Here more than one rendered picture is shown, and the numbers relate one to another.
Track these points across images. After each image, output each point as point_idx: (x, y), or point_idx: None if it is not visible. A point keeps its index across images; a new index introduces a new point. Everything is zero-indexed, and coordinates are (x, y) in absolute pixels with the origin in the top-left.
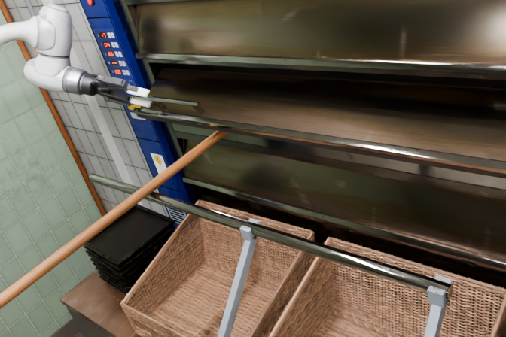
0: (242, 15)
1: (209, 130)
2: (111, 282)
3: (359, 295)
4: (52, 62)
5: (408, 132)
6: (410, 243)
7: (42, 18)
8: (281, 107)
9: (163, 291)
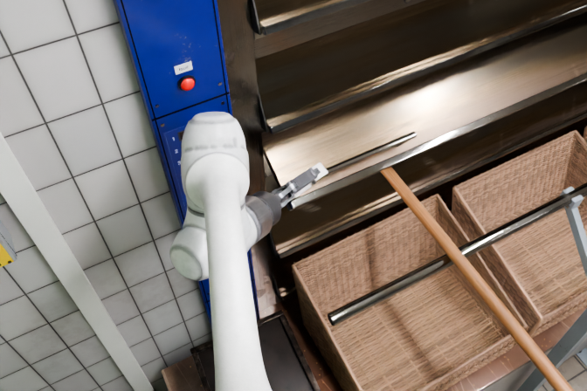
0: (450, 7)
1: None
2: None
3: (478, 213)
4: (245, 214)
5: None
6: (534, 140)
7: (232, 147)
8: (481, 87)
9: (319, 386)
